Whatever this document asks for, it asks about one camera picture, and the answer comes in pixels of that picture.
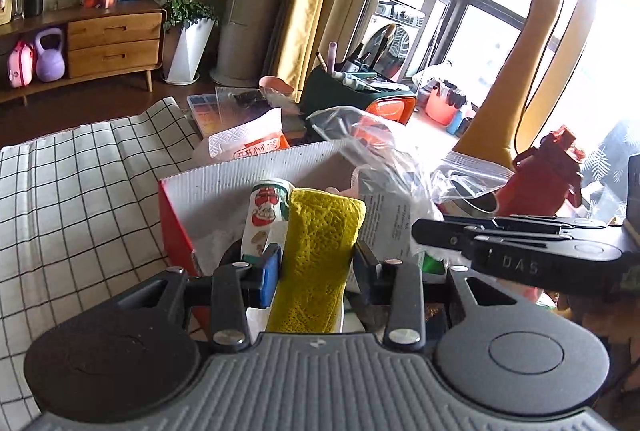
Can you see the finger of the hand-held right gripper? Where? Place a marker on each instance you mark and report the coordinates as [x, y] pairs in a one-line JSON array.
[[440, 233], [555, 221]]

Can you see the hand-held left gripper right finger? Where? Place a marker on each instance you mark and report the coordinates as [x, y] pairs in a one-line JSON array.
[[367, 272]]

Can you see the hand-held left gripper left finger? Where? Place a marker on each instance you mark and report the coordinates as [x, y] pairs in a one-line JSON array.
[[271, 276]]

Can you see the green sponge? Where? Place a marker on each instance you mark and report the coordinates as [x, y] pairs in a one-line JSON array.
[[433, 263]]

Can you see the yellow waffle cloth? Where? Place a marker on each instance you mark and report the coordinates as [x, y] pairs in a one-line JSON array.
[[317, 251]]

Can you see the grey printed packet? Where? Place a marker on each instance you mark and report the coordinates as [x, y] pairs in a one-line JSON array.
[[390, 216]]

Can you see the white green printed sock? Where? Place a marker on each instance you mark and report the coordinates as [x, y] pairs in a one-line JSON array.
[[265, 216]]

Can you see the clear zip plastic bag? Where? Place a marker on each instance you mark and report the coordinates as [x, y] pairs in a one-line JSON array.
[[400, 151]]

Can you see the red cardboard box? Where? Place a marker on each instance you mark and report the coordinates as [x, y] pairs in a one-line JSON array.
[[220, 191]]

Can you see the red water bottle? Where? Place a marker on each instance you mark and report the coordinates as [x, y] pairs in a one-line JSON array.
[[542, 181]]

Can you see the steel tumbler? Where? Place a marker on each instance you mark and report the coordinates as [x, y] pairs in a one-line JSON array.
[[472, 206]]

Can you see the blue leaf-print cloth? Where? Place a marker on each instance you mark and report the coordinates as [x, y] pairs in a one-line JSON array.
[[612, 161]]

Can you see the pink bucket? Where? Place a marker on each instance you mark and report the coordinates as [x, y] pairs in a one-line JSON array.
[[442, 108]]

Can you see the white tissue pack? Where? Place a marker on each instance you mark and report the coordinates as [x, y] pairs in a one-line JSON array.
[[250, 136]]

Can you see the tan giraffe toy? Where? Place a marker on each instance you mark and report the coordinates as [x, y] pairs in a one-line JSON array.
[[520, 61]]

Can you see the green orange desk organizer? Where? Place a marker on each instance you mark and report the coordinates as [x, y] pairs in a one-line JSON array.
[[340, 98]]

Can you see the clear paint box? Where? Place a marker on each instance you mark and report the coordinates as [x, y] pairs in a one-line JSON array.
[[215, 111]]

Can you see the bundle of brushes and pens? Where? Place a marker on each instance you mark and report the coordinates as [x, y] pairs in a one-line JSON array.
[[370, 71]]

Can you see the pink plastic scoop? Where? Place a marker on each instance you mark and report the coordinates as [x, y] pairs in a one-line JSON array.
[[275, 85]]

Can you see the washing machine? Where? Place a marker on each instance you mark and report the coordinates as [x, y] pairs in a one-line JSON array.
[[400, 41]]

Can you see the white black checked tablecloth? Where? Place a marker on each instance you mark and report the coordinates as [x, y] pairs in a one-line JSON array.
[[75, 211]]

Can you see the yellow curtain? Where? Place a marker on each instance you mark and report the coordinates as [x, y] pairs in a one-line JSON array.
[[320, 1]]

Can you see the wooden TV cabinet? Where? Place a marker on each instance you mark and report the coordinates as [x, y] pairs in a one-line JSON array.
[[110, 46]]

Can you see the purple kettlebell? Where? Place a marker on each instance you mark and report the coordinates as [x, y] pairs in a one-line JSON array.
[[50, 61]]

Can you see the small pink bag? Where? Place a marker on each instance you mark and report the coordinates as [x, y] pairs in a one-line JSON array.
[[21, 66]]

